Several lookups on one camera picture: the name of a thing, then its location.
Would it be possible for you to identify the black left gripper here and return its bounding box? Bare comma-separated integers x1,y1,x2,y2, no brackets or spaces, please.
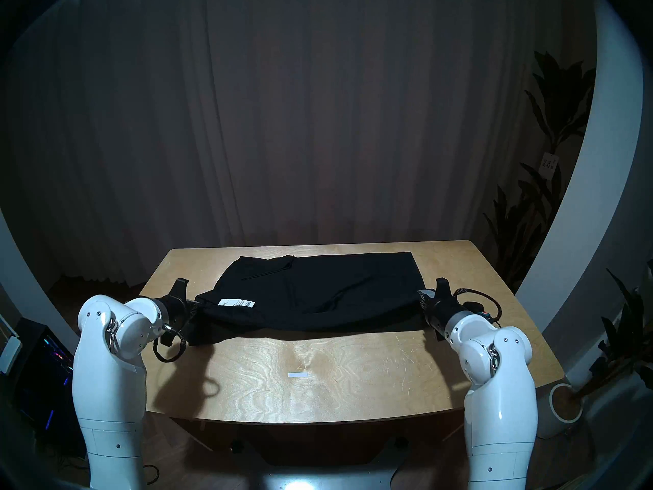
164,296,200,339

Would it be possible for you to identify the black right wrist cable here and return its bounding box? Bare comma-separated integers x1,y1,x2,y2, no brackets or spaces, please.
456,288,503,329

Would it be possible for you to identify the white wall device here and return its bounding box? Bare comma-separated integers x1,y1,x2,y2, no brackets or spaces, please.
0,336,22,375

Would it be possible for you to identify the black computer tower with lights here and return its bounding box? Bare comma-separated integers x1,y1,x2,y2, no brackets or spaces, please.
10,318,85,456

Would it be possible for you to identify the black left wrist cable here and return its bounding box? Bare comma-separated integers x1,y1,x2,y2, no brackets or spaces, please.
153,326,189,363

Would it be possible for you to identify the brown pleated curtain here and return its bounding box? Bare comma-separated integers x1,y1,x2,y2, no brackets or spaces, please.
5,0,597,290

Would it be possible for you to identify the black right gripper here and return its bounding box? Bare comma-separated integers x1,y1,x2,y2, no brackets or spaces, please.
418,289,462,341

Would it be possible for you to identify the black t-shirt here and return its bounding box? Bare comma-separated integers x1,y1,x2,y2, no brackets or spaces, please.
180,252,434,348

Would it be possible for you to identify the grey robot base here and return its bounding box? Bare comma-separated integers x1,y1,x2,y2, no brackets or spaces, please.
230,437,409,490

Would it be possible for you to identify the white round plant pot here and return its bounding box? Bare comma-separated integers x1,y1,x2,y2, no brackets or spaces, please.
536,383,584,439

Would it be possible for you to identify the black floor cable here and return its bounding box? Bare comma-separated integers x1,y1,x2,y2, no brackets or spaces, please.
51,451,160,487

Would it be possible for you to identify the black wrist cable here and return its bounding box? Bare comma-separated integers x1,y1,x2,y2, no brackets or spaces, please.
456,288,503,329
153,326,189,363

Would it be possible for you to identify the tall dark leafy plant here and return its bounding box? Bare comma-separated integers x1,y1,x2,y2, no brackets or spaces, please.
482,50,597,290

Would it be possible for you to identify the dark plant in white pot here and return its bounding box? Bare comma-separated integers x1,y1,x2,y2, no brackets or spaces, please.
574,259,653,398

